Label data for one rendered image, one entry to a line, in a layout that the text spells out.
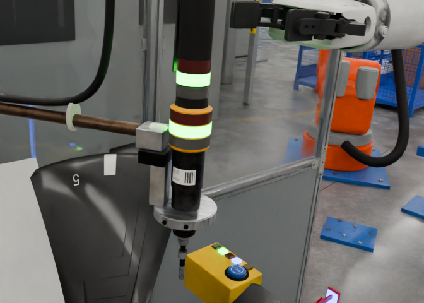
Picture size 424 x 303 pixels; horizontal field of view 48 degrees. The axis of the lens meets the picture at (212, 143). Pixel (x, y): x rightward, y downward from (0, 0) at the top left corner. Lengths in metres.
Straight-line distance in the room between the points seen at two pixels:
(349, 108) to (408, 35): 3.69
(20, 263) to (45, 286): 0.06
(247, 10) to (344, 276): 2.65
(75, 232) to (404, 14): 0.53
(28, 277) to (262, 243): 1.24
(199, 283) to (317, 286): 1.88
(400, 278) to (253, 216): 1.60
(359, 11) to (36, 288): 0.65
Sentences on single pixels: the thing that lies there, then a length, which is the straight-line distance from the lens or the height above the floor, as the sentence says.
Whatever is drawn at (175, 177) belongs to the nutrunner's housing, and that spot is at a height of 1.50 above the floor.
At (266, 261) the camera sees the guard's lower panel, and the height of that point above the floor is 0.59.
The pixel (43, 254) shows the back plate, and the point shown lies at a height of 1.23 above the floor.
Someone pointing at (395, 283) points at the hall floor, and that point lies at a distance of 3.19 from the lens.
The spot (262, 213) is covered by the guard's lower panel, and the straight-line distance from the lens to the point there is 1.86.
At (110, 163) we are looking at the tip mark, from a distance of 0.69.
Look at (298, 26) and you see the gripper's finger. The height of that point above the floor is 1.66.
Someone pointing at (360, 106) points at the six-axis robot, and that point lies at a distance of 4.40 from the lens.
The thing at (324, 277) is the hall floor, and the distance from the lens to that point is 3.06.
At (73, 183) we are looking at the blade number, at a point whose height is 1.41.
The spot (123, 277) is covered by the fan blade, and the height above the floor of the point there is 1.32.
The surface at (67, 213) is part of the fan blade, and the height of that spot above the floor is 1.38.
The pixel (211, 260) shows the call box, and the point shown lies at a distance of 1.13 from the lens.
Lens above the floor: 1.71
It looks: 20 degrees down
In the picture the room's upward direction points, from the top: 4 degrees clockwise
